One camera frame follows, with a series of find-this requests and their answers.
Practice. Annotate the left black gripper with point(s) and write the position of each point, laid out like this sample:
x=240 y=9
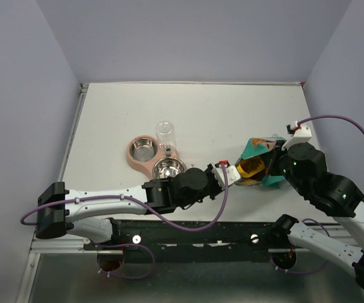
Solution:
x=208 y=171

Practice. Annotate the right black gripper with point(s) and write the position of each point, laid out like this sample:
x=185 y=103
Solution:
x=273 y=156

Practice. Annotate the green pet food bag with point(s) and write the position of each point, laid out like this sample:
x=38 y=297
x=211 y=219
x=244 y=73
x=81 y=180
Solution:
x=258 y=147

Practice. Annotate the yellow plastic scoop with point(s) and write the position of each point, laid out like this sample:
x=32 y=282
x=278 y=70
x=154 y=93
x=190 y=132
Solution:
x=250 y=167

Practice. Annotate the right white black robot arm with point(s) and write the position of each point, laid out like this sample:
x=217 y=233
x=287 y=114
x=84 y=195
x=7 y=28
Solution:
x=305 y=169

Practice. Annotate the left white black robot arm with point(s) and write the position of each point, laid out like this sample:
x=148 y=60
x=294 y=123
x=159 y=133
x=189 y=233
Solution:
x=62 y=211

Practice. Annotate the pink double pet feeder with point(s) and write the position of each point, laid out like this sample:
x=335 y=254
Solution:
x=145 y=167

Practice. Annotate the front steel bowl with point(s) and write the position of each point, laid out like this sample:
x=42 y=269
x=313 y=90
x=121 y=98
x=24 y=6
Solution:
x=168 y=167

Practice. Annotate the steel bowl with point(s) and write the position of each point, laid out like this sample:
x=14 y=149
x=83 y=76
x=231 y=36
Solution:
x=143 y=149
x=168 y=167

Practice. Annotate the clear water bottle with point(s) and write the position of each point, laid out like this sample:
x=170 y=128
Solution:
x=166 y=138

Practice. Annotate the rear steel bowl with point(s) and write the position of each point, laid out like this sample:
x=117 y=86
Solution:
x=143 y=149

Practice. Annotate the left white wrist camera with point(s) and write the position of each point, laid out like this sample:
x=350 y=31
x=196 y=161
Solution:
x=226 y=174

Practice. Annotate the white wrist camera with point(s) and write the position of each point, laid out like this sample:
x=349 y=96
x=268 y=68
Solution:
x=299 y=133
x=226 y=174

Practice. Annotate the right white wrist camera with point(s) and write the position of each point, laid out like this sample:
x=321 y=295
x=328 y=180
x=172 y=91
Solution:
x=299 y=133

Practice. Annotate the black mounting rail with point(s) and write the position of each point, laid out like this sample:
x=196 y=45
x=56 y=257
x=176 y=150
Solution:
x=143 y=241

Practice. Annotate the aluminium frame extrusion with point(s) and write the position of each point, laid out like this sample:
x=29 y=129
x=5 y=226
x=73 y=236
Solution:
x=68 y=244

